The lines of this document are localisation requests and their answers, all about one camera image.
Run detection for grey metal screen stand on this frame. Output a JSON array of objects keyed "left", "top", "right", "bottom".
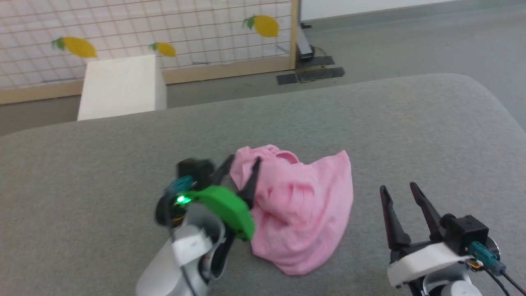
[{"left": 297, "top": 0, "right": 317, "bottom": 59}]

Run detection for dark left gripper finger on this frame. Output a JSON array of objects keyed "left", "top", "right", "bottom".
[
  {"left": 240, "top": 157, "right": 262, "bottom": 208},
  {"left": 213, "top": 154, "right": 235, "bottom": 186}
]

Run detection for lemon print partition screen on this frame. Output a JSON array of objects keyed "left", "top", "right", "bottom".
[{"left": 0, "top": 0, "right": 300, "bottom": 106}]

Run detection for right arm cable teal plug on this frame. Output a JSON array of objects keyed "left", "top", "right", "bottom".
[{"left": 468, "top": 241, "right": 526, "bottom": 296}]

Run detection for pink garment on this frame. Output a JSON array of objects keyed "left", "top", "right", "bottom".
[{"left": 229, "top": 144, "right": 354, "bottom": 276}]

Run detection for grey fabric sofa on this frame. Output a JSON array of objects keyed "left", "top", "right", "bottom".
[{"left": 0, "top": 73, "right": 526, "bottom": 296}]

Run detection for arm cable teal plug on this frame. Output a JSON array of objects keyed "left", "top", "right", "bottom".
[
  {"left": 164, "top": 176, "right": 194, "bottom": 196},
  {"left": 468, "top": 241, "right": 526, "bottom": 296}
]

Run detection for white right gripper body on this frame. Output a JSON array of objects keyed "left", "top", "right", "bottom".
[{"left": 387, "top": 242, "right": 473, "bottom": 288}]

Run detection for black floor tape patch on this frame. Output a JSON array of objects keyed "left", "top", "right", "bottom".
[{"left": 276, "top": 55, "right": 346, "bottom": 86}]

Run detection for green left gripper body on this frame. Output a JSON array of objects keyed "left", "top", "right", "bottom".
[{"left": 181, "top": 186, "right": 256, "bottom": 242}]

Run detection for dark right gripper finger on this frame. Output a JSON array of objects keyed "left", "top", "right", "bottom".
[
  {"left": 410, "top": 182, "right": 448, "bottom": 243},
  {"left": 380, "top": 185, "right": 412, "bottom": 252}
]

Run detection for white box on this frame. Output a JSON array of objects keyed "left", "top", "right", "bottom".
[{"left": 77, "top": 55, "right": 168, "bottom": 122}]

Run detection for left arm cable teal plug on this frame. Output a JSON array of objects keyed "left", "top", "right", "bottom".
[{"left": 164, "top": 176, "right": 194, "bottom": 196}]

